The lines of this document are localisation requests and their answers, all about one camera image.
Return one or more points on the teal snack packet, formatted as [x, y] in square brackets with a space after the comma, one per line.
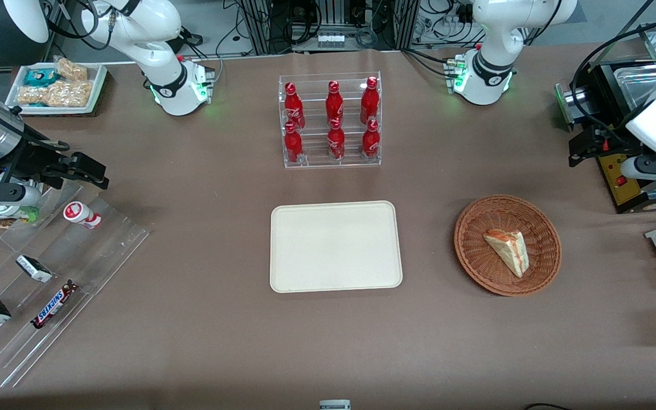
[40, 77]

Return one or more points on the large rice cracker pack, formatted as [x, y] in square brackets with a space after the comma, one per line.
[57, 94]

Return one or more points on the clear acrylic stepped display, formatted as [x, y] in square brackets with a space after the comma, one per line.
[106, 250]

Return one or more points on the small rice cracker pack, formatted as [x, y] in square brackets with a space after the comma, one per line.
[72, 69]

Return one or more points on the triangular sandwich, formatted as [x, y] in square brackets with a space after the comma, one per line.
[509, 247]

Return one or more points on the brown wicker basket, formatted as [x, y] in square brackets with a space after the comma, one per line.
[476, 250]

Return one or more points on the white grey device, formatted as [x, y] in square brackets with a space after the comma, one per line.
[335, 405]

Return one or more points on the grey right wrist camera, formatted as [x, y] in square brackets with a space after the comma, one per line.
[9, 193]

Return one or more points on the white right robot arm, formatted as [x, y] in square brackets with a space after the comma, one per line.
[163, 34]

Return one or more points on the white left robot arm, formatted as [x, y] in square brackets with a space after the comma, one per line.
[493, 34]

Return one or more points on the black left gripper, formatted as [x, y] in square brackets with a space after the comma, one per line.
[602, 144]

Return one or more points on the steel fryer pan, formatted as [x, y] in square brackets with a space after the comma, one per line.
[638, 85]

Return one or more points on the snickers chocolate bar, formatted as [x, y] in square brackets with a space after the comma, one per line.
[53, 305]

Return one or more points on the red cola bottle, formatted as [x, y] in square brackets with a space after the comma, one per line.
[369, 101]
[336, 142]
[292, 145]
[334, 103]
[370, 141]
[292, 108]

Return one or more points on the white snack tray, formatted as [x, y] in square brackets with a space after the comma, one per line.
[97, 85]

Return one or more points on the green brown snack cup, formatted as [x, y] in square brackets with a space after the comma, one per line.
[3, 215]

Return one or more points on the white red yogurt bottle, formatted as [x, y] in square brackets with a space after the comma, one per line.
[80, 213]

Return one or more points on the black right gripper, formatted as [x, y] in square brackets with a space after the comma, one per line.
[33, 162]

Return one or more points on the cream plastic tray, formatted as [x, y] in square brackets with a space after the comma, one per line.
[333, 247]

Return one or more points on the white power strip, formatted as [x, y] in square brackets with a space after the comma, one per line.
[331, 40]

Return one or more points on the clear acrylic bottle rack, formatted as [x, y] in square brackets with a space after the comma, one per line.
[316, 156]

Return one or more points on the black countertop fryer appliance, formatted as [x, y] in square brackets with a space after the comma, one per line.
[624, 188]

